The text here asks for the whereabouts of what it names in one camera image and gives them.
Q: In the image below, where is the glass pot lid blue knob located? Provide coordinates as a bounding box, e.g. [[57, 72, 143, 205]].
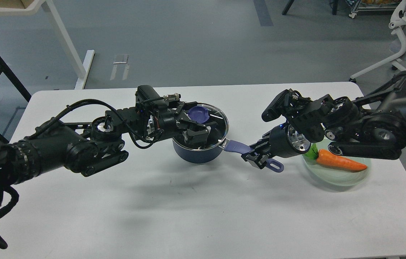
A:
[[173, 103, 229, 151]]

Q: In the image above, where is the wheeled cart base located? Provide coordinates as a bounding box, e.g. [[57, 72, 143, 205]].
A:
[[345, 0, 401, 19]]

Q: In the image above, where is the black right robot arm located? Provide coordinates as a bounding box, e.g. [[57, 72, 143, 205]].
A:
[[242, 71, 406, 169]]

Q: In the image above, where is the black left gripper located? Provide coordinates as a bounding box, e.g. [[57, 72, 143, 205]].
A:
[[136, 85, 216, 147]]

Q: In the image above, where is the white table leg frame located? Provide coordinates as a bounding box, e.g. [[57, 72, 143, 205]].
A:
[[0, 0, 95, 90]]

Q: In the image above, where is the pale green plate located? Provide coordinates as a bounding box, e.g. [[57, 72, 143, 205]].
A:
[[302, 138, 371, 187]]

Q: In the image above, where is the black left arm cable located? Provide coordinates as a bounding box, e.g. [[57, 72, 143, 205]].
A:
[[36, 99, 153, 149]]

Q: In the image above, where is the blue saucepan with handle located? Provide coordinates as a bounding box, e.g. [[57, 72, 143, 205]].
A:
[[172, 104, 284, 173]]

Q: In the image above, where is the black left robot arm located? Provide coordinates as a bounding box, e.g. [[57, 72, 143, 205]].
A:
[[0, 85, 216, 249]]

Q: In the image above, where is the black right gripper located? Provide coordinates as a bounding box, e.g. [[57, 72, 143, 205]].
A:
[[242, 90, 312, 169]]

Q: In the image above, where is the orange toy carrot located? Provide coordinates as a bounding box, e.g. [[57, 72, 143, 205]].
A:
[[303, 143, 368, 172]]

